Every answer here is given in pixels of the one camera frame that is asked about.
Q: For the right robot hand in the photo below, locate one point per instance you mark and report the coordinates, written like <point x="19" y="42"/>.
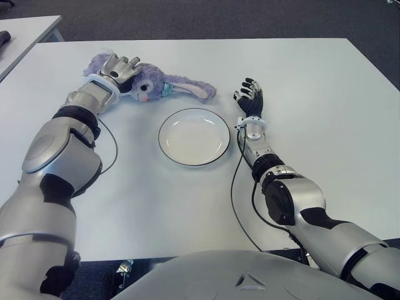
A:
<point x="253" y="104"/>

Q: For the white plate black rim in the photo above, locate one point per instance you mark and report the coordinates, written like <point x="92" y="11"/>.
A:
<point x="193" y="137"/>

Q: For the metal bracket under table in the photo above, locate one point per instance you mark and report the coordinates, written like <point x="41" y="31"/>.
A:
<point x="125" y="267"/>

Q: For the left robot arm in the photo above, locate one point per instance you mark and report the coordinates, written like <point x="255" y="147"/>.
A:
<point x="53" y="156"/>

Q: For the white side table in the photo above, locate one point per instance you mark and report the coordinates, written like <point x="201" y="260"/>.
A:
<point x="28" y="34"/>

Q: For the black object on side table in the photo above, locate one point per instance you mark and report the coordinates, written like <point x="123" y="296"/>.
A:
<point x="4" y="39"/>

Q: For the white object on floor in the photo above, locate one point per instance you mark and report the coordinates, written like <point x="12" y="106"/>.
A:
<point x="393" y="2"/>

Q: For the silver robot torso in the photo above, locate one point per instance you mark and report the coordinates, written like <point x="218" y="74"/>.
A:
<point x="243" y="278"/>

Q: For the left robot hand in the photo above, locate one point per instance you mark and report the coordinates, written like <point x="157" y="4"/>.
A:
<point x="117" y="70"/>

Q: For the purple plush bunny doll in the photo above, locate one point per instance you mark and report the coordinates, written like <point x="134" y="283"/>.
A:
<point x="153" y="78"/>

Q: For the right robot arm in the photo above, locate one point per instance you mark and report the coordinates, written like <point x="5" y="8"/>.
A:
<point x="306" y="193"/>

